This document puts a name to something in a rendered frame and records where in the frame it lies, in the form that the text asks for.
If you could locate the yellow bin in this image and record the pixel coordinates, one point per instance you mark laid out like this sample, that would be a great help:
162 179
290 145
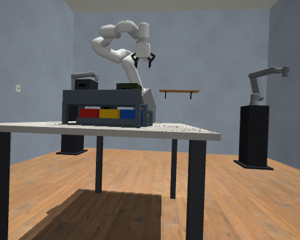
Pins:
109 113

